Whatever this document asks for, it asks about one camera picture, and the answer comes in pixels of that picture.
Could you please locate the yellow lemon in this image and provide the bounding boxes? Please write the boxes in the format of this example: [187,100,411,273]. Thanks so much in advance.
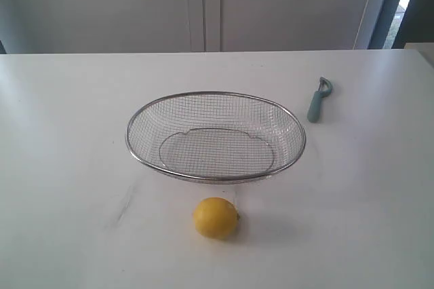
[193,197,239,239]

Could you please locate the teal handled peeler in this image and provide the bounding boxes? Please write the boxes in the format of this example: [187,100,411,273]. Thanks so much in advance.
[307,77,333,123]

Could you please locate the oval steel wire mesh basket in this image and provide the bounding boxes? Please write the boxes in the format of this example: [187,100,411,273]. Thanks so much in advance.
[125,91,307,184]

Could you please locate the white cabinet doors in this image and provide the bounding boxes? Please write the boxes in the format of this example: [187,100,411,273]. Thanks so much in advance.
[9,0,368,53]

